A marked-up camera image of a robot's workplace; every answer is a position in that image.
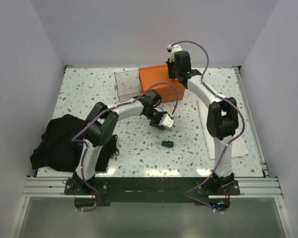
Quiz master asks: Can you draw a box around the orange drawer box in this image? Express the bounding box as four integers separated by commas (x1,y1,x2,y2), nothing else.
138,64,185,103

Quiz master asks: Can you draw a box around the stubby green screwdriver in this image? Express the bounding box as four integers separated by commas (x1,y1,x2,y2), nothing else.
156,141,174,148

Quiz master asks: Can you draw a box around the clear plastic drawer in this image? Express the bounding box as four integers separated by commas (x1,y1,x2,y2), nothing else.
114,69,143,103

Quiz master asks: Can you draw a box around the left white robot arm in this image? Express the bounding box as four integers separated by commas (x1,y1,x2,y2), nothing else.
72,90,168,194

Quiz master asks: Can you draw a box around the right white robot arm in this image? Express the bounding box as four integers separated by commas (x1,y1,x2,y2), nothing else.
166,47,239,195

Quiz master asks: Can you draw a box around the white folded towel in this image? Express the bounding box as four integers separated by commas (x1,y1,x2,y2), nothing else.
197,100,249,160

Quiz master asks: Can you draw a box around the black cloth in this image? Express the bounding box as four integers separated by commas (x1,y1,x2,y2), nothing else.
30,114,120,173

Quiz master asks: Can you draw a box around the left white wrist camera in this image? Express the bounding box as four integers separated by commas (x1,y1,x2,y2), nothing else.
160,113,174,129

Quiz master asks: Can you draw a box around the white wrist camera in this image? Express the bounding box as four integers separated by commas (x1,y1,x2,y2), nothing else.
160,113,174,129
167,44,182,62

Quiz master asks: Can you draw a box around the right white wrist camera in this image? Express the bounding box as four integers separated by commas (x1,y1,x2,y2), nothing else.
167,44,182,62

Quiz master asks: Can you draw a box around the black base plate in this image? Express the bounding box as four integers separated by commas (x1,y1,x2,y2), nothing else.
62,175,240,212

